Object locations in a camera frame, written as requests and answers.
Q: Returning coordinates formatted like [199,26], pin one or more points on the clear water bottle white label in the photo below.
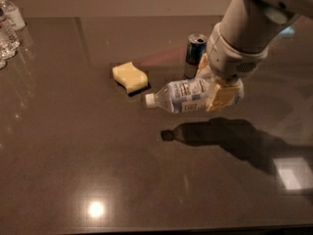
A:
[13,13]

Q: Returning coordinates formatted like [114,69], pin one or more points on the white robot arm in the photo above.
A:
[239,44]

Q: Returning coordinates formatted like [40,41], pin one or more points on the yellow sponge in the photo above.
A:
[131,78]

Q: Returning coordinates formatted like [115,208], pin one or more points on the redbull can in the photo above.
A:
[196,46]

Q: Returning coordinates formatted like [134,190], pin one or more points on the blue label plastic bottle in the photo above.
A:
[180,96]

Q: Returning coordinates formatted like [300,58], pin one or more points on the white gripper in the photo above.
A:
[233,60]

